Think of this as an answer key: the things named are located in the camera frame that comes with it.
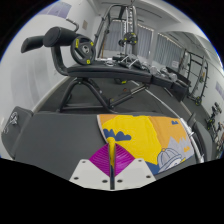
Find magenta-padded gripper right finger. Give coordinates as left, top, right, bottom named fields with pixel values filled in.
left=112, top=142, right=157, bottom=191

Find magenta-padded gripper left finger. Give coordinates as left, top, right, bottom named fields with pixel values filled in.
left=68, top=141, right=113, bottom=191

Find yellow orange printed towel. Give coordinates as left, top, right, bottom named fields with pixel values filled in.
left=96, top=114, right=196, bottom=177

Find black flat padded weight bench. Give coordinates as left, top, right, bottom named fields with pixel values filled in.
left=1, top=105, right=214, bottom=182

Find black cabinet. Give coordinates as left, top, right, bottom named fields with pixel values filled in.
left=166, top=66, right=193, bottom=103

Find dumbbell rack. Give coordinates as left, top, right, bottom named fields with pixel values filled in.
left=204, top=101, right=224, bottom=132

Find black bench with roller pads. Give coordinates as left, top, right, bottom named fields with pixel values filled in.
left=20, top=26, right=193, bottom=113

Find black squat rack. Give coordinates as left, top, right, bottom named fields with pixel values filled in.
left=180, top=49, right=210, bottom=107

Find black weight plate yellow marks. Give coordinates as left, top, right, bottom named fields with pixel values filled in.
left=70, top=35, right=97, bottom=66

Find grey window curtains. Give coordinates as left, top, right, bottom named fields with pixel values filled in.
left=103, top=19, right=185, bottom=67

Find small black weight plate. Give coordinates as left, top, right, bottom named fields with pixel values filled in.
left=122, top=31, right=139, bottom=46

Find purple wall poster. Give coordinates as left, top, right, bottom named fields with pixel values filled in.
left=214, top=81, right=224, bottom=102
left=41, top=0, right=73, bottom=16

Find black cable weight machine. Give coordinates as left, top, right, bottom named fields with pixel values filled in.
left=93, top=3, right=148, bottom=64

